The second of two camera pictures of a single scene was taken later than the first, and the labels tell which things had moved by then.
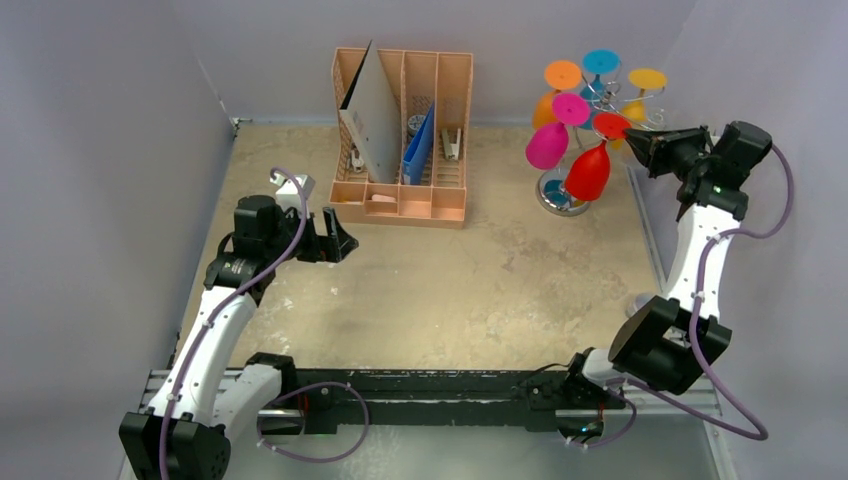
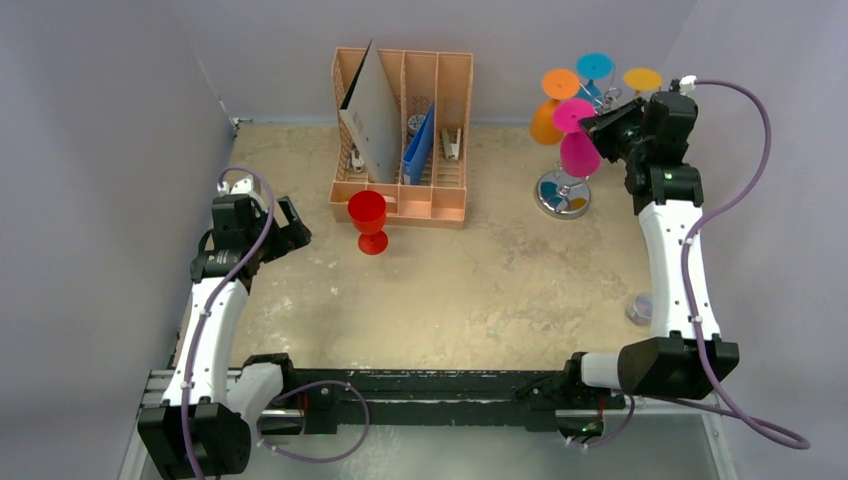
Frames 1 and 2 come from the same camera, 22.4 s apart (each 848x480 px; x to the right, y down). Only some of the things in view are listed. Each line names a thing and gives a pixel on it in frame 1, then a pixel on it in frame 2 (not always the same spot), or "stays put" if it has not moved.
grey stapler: [451, 149] stays put
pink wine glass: [548, 148] -> [580, 156]
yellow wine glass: [643, 79] stays put
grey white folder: [372, 117] stays put
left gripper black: [329, 248] -> [287, 238]
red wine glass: [589, 171] -> [367, 210]
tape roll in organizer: [414, 123] stays put
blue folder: [417, 163] stays put
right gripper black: [672, 153] -> [613, 132]
